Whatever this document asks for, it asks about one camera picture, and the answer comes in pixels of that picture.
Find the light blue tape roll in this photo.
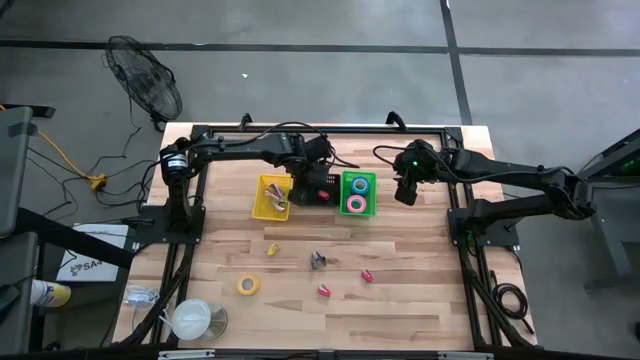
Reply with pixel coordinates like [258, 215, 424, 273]
[349, 176, 371, 197]

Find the pink tape roll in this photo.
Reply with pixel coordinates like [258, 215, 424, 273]
[345, 193, 368, 214]

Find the yellow tape roll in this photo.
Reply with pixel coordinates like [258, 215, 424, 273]
[236, 272, 261, 297]

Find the black plastic basket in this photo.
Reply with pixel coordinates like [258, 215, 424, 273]
[292, 172, 342, 207]

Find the green plastic basket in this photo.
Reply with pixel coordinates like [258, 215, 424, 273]
[339, 169, 378, 218]

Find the yellow plastic basket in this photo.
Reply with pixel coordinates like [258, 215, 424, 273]
[251, 173, 295, 222]

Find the black floor fan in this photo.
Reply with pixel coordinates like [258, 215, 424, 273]
[103, 34, 184, 132]

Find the dark metal side table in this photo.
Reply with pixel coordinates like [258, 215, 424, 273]
[574, 128, 640, 291]

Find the white printed sheet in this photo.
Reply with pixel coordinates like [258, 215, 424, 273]
[55, 223, 130, 284]

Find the black diagonal stand beam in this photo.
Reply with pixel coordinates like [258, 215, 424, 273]
[14, 206, 136, 270]

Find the yellow white spray can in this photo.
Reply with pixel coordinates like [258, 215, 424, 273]
[29, 278, 72, 308]

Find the gray desk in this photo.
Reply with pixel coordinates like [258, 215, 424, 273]
[0, 106, 39, 239]

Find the black aluminium table frame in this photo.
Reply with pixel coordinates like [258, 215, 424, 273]
[112, 123, 539, 351]

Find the coiled dark cable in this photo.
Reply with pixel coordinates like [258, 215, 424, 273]
[489, 269, 536, 335]

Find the silver metal bracket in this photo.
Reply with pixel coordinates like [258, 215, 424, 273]
[438, 351, 495, 360]
[158, 349, 216, 360]

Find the yellow floor cable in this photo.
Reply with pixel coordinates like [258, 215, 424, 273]
[0, 103, 108, 192]

